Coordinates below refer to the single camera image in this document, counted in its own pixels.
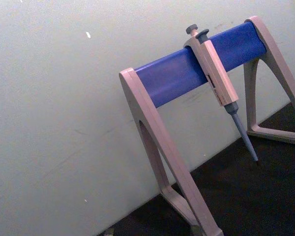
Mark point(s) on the grey stand with blue bar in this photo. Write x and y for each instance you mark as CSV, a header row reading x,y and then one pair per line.
x,y
172,78

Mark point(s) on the white and blue pipette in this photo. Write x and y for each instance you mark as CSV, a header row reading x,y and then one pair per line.
x,y
218,73

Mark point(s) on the black table cloth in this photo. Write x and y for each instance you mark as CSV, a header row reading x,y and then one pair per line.
x,y
248,196

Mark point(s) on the pale wall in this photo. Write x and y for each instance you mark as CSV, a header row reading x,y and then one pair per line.
x,y
51,98

